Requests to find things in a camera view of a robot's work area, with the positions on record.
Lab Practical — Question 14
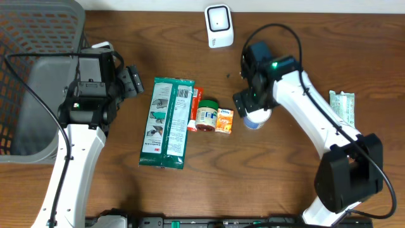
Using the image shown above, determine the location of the red stick sachet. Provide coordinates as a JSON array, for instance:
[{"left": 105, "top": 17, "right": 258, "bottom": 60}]
[{"left": 187, "top": 87, "right": 204, "bottom": 132}]

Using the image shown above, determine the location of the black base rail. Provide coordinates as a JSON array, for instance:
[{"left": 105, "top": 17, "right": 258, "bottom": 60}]
[{"left": 85, "top": 216, "right": 373, "bottom": 228}]

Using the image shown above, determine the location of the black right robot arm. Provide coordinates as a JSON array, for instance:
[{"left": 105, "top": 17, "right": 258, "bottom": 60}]
[{"left": 234, "top": 54, "right": 385, "bottom": 227}]

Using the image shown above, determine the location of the tall green white packet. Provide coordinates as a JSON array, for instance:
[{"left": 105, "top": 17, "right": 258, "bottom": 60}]
[{"left": 139, "top": 77, "right": 195, "bottom": 170}]

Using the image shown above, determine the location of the orange snack packet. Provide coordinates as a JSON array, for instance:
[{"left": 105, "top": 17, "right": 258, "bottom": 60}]
[{"left": 215, "top": 108, "right": 234, "bottom": 134}]

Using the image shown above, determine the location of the white barcode scanner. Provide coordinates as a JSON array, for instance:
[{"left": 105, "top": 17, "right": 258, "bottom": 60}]
[{"left": 204, "top": 4, "right": 234, "bottom": 49}]

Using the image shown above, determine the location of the light green tissue packet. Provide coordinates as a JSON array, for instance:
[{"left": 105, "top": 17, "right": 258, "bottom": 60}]
[{"left": 329, "top": 91, "right": 355, "bottom": 127}]

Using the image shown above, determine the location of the white tub container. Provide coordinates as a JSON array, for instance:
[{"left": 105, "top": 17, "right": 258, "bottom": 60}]
[{"left": 243, "top": 108, "right": 271, "bottom": 130}]

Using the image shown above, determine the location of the grey plastic mesh basket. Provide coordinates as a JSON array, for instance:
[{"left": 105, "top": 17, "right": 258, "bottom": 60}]
[{"left": 1, "top": 1, "right": 88, "bottom": 163}]

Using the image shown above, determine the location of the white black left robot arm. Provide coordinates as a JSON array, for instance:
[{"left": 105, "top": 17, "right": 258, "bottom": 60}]
[{"left": 33, "top": 65, "right": 144, "bottom": 227}]

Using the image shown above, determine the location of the green lid jar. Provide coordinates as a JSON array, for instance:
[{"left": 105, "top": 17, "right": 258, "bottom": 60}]
[{"left": 196, "top": 99, "right": 219, "bottom": 132}]

